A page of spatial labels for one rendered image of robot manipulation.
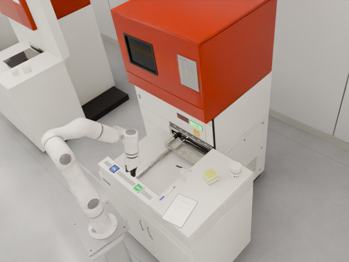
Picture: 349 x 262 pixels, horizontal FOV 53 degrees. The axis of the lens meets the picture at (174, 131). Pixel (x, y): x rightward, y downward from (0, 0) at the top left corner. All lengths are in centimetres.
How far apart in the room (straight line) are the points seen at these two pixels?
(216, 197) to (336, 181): 170
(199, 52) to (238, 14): 37
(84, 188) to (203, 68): 94
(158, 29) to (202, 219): 115
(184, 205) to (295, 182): 162
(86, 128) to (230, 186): 99
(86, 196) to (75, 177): 14
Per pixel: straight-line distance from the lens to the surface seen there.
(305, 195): 347
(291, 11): 344
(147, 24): 220
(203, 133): 245
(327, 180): 363
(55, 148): 176
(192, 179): 229
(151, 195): 226
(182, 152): 258
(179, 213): 215
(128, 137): 198
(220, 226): 234
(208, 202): 218
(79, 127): 177
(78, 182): 195
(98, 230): 231
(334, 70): 348
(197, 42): 193
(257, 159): 323
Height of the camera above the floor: 275
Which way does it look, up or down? 43 degrees down
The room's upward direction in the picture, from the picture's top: 10 degrees counter-clockwise
